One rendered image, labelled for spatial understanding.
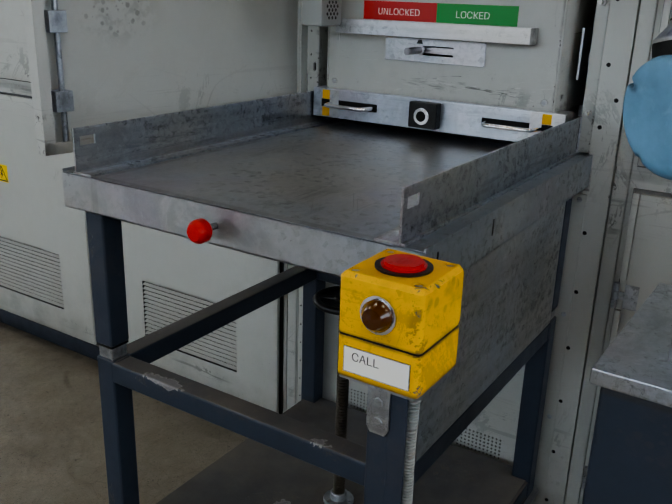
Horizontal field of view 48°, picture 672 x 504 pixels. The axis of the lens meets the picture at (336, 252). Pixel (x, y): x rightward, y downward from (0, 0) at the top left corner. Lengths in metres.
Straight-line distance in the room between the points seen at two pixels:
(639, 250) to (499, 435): 0.53
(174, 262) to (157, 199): 1.01
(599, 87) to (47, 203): 1.64
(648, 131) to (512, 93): 0.69
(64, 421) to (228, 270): 0.62
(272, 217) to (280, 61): 0.79
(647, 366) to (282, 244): 0.45
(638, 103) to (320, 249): 0.39
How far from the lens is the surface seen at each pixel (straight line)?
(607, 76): 1.46
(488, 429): 1.74
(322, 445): 1.08
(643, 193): 1.46
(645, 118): 0.80
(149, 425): 2.16
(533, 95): 1.45
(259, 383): 2.03
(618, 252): 1.51
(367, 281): 0.62
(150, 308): 2.23
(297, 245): 0.95
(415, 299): 0.60
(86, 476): 1.99
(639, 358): 0.90
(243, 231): 1.00
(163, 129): 1.33
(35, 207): 2.50
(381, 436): 0.71
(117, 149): 1.26
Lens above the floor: 1.12
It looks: 19 degrees down
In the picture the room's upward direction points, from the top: 2 degrees clockwise
